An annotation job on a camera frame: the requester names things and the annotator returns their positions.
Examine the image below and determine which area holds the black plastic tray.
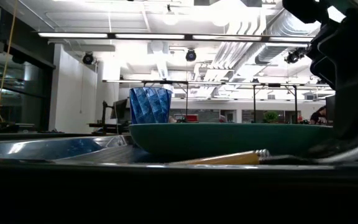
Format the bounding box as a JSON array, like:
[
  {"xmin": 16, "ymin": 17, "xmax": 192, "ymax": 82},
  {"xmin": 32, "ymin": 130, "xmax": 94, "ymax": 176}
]
[{"xmin": 0, "ymin": 133, "xmax": 358, "ymax": 224}]

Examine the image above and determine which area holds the person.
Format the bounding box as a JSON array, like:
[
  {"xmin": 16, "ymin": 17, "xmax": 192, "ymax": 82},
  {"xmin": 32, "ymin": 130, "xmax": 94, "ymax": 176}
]
[{"xmin": 309, "ymin": 105, "xmax": 328, "ymax": 126}]

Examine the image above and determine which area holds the white round ceiling lamp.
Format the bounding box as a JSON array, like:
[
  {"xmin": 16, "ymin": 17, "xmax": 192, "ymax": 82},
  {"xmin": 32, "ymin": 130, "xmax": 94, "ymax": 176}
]
[{"xmin": 162, "ymin": 11, "xmax": 180, "ymax": 26}]

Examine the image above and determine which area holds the teal plate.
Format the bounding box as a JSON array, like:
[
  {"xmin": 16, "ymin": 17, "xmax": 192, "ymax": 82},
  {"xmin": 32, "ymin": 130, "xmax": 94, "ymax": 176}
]
[{"xmin": 129, "ymin": 122, "xmax": 335, "ymax": 158}]

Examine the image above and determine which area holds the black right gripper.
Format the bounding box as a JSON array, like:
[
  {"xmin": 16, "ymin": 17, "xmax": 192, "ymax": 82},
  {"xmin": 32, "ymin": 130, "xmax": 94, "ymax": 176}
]
[{"xmin": 306, "ymin": 9, "xmax": 358, "ymax": 141}]

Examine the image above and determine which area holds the green potted plant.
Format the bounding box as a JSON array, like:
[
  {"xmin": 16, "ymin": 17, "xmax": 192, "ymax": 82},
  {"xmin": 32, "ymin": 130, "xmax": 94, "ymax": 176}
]
[{"xmin": 263, "ymin": 111, "xmax": 279, "ymax": 124}]

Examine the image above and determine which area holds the black computer monitor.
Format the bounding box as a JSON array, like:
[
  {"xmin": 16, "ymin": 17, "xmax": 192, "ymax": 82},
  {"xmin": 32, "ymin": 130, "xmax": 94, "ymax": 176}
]
[{"xmin": 109, "ymin": 98, "xmax": 129, "ymax": 121}]

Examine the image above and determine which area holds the black overhead frame bar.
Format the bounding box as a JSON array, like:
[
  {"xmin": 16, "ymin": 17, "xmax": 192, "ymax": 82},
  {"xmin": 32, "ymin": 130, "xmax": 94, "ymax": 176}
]
[{"xmin": 32, "ymin": 30, "xmax": 316, "ymax": 43}]

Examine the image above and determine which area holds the spoon with yellow handle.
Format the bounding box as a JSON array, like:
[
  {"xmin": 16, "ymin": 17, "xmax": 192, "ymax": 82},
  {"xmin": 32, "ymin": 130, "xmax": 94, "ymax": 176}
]
[{"xmin": 169, "ymin": 133, "xmax": 358, "ymax": 166}]

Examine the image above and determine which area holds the blue faceted cup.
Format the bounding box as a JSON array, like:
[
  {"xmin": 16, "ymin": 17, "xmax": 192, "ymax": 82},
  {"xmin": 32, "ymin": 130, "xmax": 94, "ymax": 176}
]
[{"xmin": 129, "ymin": 86, "xmax": 173, "ymax": 125}]

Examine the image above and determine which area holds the yellow hanging cord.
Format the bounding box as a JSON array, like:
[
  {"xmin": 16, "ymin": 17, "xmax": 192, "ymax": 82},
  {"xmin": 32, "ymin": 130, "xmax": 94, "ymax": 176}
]
[{"xmin": 0, "ymin": 0, "xmax": 19, "ymax": 124}]

